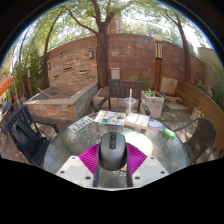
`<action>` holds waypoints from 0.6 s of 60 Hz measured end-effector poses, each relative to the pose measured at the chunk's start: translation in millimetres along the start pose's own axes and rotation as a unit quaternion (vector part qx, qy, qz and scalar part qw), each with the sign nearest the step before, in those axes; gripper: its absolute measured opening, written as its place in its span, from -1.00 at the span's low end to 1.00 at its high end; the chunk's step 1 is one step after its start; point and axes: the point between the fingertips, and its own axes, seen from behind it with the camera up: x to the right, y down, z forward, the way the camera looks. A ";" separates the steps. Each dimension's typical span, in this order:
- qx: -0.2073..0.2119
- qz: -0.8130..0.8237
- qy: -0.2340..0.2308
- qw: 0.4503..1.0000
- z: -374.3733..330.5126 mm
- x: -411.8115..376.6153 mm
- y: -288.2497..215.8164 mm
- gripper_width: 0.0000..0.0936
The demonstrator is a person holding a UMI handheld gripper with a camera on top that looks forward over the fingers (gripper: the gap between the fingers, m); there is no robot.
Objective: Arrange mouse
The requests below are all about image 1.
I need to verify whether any grey wall-mounted box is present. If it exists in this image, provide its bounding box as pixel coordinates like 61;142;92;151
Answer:
110;67;121;81

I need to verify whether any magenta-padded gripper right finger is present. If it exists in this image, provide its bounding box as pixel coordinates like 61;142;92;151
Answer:
125;143;170;188

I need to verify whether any pale round mouse pad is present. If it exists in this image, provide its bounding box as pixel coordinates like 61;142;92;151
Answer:
121;130;154;158

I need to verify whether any curved wooden bench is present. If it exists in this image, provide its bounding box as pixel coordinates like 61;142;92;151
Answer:
174;79;224;154

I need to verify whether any brown slatted wooden chair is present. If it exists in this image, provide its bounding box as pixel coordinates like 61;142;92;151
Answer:
94;79;151;116

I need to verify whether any raised stone basin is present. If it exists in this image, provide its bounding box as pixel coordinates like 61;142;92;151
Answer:
23;81;100;123

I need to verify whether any white planter box with plant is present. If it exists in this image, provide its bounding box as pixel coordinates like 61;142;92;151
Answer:
140;88;165;119

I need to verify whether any clear plastic cup with straw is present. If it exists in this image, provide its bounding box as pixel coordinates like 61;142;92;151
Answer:
123;88;138;116

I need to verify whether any large tree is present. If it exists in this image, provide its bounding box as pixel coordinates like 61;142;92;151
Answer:
66;0;116;88

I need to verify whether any green packet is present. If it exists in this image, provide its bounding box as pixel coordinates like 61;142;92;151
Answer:
162;127;177;139

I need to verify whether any small blue and white booklet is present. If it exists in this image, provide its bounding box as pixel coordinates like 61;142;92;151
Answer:
148;118;165;132

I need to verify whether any tall wooden lamp post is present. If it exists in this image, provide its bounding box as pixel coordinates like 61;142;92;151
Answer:
152;34;164;94

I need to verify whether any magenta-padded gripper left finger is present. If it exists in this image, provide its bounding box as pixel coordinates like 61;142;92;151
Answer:
54;143;102;188

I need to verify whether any orange canopy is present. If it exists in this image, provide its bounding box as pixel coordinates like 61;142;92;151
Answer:
0;74;16;98

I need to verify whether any grey and black computer mouse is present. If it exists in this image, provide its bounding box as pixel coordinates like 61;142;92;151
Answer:
98;131;129;172

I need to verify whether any dark slatted metal armchair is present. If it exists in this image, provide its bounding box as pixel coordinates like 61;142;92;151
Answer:
5;105;60;168

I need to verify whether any open white book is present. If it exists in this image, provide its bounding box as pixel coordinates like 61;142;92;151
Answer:
124;112;151;132

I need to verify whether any slender tree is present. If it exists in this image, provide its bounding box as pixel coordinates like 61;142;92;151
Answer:
42;9;68;90
164;9;193;84

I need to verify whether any black backpack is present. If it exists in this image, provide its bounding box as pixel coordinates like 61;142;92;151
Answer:
11;121;45;158

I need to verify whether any dark wicker chair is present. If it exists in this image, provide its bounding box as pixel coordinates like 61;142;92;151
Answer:
173;116;218;166

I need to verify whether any white number sign plate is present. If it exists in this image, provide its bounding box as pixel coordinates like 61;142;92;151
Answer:
68;115;95;133

